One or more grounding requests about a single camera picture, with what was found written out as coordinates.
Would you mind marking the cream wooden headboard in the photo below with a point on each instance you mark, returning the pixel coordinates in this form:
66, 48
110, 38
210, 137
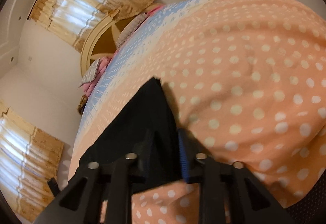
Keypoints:
102, 41

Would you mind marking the brown patterned cushion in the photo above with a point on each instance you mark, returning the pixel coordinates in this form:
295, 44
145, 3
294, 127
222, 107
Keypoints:
82, 104

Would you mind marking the beige side curtain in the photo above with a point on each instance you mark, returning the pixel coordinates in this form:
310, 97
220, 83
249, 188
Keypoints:
29, 158

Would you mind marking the grey floral pillow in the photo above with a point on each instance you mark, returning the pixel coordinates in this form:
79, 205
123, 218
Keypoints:
90, 73

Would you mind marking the pink folded blanket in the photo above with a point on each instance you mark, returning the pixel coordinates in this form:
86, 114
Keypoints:
89, 87

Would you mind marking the pink blue patterned bedspread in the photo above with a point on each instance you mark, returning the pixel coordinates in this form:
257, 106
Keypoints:
245, 77

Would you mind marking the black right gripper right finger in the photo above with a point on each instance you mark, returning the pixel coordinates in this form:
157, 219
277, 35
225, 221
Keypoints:
227, 193

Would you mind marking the black pants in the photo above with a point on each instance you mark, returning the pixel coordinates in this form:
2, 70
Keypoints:
145, 126

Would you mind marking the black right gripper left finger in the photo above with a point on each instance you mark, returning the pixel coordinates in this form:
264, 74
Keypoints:
101, 193

